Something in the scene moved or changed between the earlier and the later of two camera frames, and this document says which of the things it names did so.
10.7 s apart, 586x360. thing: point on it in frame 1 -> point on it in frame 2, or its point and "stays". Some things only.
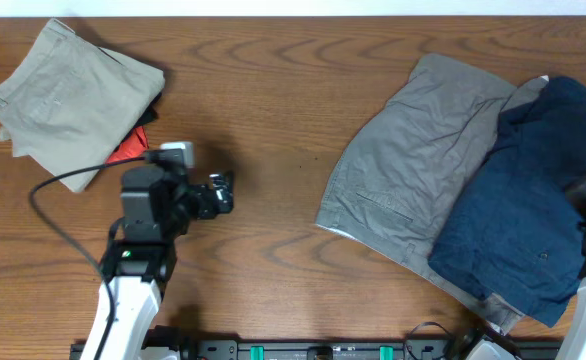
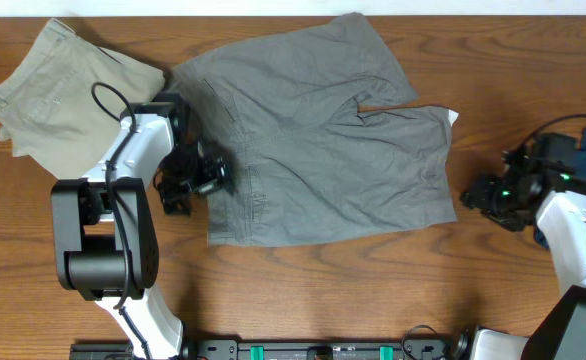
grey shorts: [404, 158] -> [301, 156]
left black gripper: [213, 195] -> [193, 182]
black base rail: [328, 350] stays
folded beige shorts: [68, 104] stays
